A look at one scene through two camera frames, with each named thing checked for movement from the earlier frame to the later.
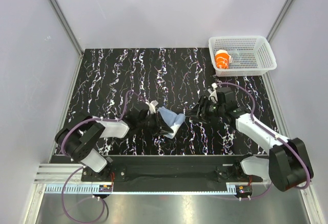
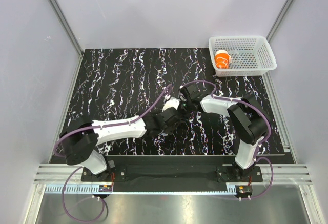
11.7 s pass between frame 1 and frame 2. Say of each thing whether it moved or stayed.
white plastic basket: stayed
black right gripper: moved
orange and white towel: stayed
